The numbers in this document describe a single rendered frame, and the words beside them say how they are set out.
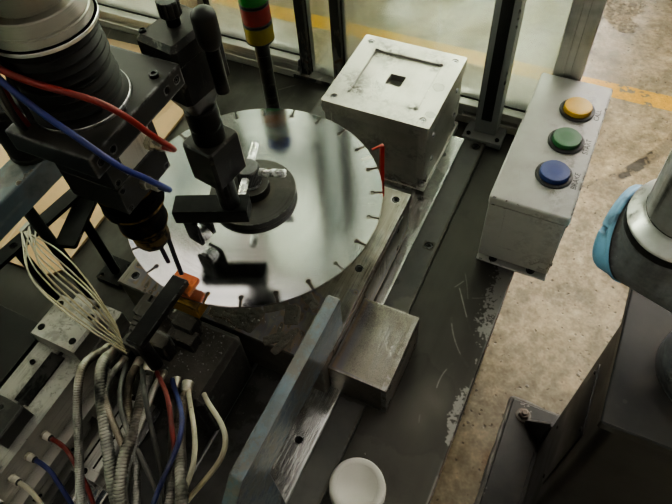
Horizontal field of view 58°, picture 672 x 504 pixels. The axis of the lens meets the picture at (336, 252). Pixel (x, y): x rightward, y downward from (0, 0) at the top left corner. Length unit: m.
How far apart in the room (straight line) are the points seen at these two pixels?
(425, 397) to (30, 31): 0.64
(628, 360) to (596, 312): 0.94
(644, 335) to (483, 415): 0.77
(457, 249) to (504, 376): 0.78
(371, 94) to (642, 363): 0.56
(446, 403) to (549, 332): 0.98
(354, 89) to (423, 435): 0.53
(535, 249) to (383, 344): 0.27
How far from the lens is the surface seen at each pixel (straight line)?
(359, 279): 0.82
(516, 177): 0.89
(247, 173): 0.75
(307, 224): 0.75
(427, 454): 0.83
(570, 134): 0.95
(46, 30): 0.44
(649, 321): 0.98
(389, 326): 0.82
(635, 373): 0.94
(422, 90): 1.00
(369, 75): 1.03
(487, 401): 1.68
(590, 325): 1.85
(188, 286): 0.71
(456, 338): 0.90
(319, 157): 0.83
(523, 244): 0.92
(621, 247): 0.79
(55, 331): 0.84
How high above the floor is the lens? 1.54
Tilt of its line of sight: 55 degrees down
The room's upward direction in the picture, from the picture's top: 6 degrees counter-clockwise
